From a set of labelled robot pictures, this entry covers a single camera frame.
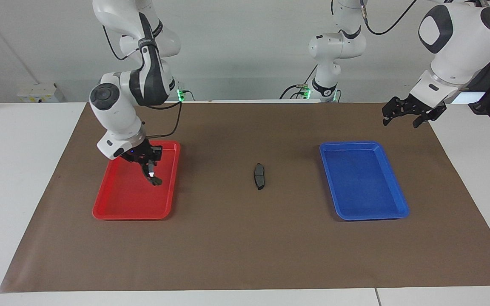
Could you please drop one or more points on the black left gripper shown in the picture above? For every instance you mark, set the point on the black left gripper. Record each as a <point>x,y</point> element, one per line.
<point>417,106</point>

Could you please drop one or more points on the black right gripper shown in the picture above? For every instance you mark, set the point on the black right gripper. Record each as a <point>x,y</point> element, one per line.
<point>143,153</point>

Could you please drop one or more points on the curved brake shoe metal web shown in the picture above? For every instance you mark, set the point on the curved brake shoe metal web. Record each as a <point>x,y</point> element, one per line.
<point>156,181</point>

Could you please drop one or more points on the grey brake pad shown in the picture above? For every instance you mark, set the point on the grey brake pad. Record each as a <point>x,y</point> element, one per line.
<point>259,176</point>

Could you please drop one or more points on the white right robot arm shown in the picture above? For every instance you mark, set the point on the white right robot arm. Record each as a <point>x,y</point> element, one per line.
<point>113,110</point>

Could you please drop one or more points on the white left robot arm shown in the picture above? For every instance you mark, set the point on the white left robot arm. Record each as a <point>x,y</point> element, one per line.
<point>457,51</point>

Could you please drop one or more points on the red plastic tray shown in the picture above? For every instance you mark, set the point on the red plastic tray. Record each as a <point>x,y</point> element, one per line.
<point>121,199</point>

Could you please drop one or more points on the blue plastic tray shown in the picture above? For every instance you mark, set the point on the blue plastic tray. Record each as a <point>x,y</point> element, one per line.
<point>364,182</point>

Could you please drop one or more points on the brown table mat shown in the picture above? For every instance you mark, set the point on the brown table mat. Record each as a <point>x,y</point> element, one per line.
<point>245,246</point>

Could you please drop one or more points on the white socket box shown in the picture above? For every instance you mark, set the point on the white socket box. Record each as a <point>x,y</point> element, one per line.
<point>41,91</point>

